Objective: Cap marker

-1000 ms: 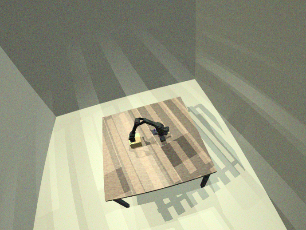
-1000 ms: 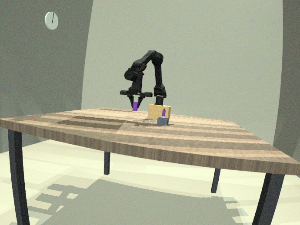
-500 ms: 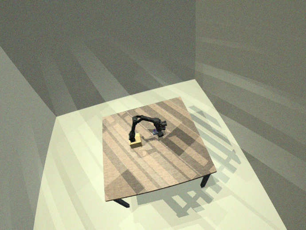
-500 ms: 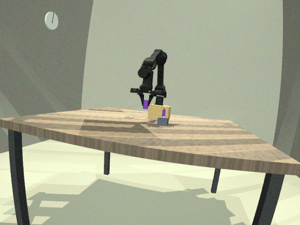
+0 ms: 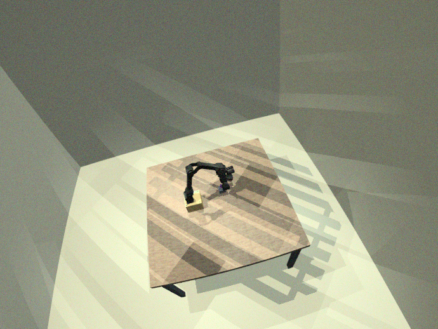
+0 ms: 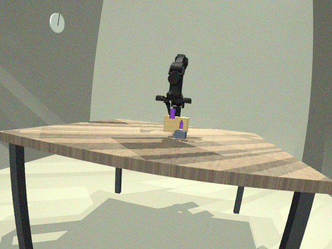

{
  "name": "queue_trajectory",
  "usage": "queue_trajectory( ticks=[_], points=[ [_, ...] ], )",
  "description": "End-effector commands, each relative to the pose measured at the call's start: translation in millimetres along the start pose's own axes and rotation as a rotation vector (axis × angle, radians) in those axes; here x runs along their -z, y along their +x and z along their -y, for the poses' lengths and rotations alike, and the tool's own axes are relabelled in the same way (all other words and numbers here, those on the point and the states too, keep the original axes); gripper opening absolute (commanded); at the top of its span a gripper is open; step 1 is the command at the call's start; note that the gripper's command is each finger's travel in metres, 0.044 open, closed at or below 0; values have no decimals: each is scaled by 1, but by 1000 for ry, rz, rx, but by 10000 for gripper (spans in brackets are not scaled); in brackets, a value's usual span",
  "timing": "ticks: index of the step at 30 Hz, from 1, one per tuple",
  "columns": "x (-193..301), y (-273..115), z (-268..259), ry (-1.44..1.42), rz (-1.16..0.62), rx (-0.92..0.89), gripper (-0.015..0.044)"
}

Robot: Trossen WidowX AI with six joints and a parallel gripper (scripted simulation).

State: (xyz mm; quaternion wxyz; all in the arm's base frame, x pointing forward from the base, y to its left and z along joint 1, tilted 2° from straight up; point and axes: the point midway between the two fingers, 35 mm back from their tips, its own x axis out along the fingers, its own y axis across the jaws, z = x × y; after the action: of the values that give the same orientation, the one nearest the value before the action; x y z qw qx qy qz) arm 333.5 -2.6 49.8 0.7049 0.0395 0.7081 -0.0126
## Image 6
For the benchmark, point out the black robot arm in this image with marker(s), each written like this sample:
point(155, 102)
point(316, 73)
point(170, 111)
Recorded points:
point(175, 78)

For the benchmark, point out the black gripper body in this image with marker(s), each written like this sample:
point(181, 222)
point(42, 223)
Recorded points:
point(163, 98)

